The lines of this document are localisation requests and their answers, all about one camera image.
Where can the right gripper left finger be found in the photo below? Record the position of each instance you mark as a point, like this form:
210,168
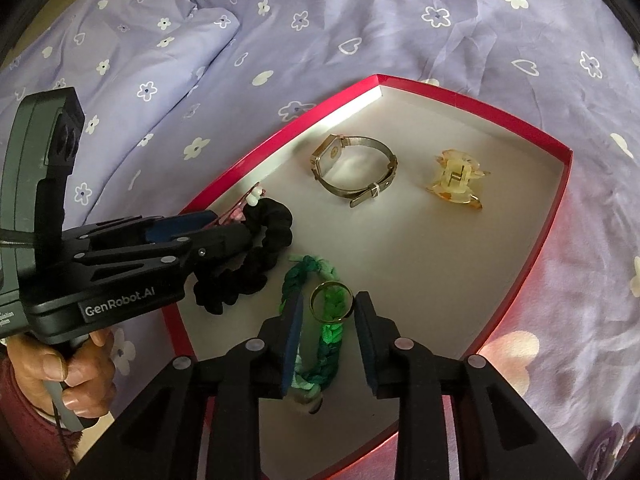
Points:
201,415

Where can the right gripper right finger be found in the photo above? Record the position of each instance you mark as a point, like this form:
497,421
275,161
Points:
498,435

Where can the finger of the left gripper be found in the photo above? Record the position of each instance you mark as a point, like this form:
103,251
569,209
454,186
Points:
134,231
107,257

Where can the pink hair clip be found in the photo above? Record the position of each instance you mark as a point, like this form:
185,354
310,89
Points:
236,213

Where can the black scrunchie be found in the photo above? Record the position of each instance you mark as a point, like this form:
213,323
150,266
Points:
270,224

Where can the metal band wristwatch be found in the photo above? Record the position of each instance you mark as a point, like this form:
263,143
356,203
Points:
356,168

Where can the yellow hair claw clip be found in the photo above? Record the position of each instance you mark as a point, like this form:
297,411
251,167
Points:
453,182

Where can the left hand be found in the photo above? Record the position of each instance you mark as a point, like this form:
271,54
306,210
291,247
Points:
88,374

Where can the purple flower scrunchie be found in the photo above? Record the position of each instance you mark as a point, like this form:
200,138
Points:
608,450

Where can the maroon left sleeve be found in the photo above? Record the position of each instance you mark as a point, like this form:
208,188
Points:
32,446

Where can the lavender floral duvet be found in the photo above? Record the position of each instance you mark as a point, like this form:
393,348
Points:
175,91

